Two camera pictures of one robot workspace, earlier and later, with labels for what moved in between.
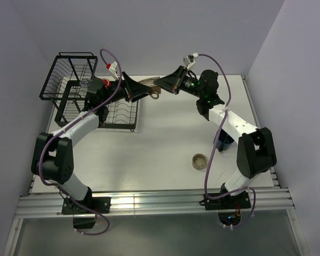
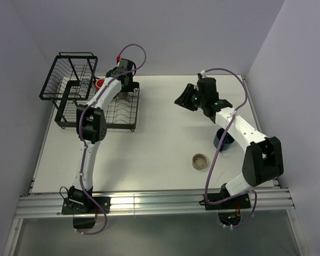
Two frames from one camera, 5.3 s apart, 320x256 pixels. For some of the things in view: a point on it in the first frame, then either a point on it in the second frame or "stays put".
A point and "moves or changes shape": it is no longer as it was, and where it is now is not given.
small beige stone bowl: x=199 y=161 stays put
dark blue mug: x=225 y=141 stays put
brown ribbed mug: x=156 y=89 moves or changes shape
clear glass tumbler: x=85 y=82 stays put
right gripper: x=173 y=82 → x=184 y=100
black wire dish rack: x=66 y=87 stays put
